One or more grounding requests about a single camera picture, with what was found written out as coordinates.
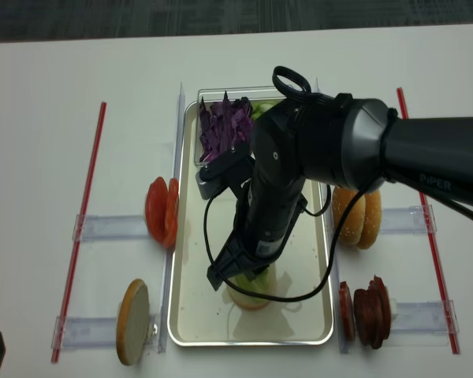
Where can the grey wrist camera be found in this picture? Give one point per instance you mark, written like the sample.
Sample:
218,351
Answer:
230,170

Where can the purple cabbage shreds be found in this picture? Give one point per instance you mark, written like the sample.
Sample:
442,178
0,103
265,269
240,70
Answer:
224,124

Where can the left lower clear pusher track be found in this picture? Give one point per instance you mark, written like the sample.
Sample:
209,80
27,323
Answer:
82,333

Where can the left clear divider rail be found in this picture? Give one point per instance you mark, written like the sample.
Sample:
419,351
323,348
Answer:
168,266

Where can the green lettuce leaf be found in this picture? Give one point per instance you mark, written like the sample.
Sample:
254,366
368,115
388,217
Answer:
264,283

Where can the cream metal tray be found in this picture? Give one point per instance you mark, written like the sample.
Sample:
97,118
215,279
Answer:
201,317

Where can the left red strip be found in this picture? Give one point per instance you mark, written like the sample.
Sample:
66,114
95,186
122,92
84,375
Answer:
79,232

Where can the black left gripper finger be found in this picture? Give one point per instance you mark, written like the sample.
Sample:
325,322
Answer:
216,280

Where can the front meat slice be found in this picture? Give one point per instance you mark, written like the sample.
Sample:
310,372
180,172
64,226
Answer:
347,318

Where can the clear plastic salad container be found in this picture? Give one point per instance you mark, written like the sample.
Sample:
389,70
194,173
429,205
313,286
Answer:
216,95

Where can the right lower clear pusher track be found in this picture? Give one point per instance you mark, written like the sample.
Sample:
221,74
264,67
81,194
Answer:
420,318

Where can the tomato slice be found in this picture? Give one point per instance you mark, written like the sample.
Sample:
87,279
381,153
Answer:
171,214
155,209

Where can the green lettuce in container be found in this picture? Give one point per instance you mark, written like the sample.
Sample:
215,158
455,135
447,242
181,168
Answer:
260,107

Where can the standing bun half left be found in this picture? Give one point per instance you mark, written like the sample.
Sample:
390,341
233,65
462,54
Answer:
132,323

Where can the right upper clear pusher track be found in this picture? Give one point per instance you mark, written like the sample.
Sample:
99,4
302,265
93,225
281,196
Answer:
407,221

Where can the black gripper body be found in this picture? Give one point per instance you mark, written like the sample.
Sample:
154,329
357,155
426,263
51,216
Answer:
266,212

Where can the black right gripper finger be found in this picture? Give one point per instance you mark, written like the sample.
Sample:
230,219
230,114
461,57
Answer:
258,273

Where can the tomato slice inner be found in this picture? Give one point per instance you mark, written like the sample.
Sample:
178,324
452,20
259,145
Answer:
171,214

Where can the sesame bun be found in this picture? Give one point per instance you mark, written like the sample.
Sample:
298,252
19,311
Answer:
353,226
372,220

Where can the white pusher block lower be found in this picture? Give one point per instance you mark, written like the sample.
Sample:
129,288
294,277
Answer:
393,309

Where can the red strip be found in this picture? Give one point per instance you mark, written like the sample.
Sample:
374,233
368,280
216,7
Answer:
448,306
79,232

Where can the sesame bun top inner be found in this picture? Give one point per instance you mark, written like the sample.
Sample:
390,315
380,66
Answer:
353,226

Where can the sesame bun top outer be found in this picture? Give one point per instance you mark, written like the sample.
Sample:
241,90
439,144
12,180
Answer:
372,220

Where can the clear pusher track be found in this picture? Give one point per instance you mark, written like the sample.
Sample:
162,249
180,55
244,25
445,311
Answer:
407,221
82,333
420,318

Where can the tomato slice outer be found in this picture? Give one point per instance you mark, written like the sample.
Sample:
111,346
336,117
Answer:
155,209

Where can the bun bottom on tray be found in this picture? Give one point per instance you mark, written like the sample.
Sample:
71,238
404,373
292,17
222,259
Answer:
245,301

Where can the rear meat slices stack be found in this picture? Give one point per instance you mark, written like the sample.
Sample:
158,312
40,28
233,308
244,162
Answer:
372,313

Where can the right red strip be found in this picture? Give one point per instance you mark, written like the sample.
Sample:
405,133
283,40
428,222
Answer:
448,306

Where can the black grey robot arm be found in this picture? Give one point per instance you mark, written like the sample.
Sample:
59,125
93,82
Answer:
351,143

